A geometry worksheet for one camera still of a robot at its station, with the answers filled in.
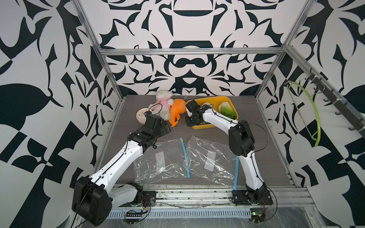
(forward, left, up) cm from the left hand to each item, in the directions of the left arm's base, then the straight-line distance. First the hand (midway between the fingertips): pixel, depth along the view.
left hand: (160, 124), depth 82 cm
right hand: (+11, -17, -12) cm, 24 cm away
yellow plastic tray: (+30, -39, -16) cm, 52 cm away
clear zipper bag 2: (-16, -31, -17) cm, 38 cm away
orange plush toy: (+21, -10, -10) cm, 26 cm away
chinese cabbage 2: (+25, -32, -12) cm, 43 cm away
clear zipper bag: (-15, -2, -18) cm, 23 cm away
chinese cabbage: (+18, -44, -9) cm, 48 cm away
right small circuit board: (-43, -48, -18) cm, 66 cm away
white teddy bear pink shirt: (+22, +2, -10) cm, 24 cm away
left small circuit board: (-40, +14, -21) cm, 47 cm away
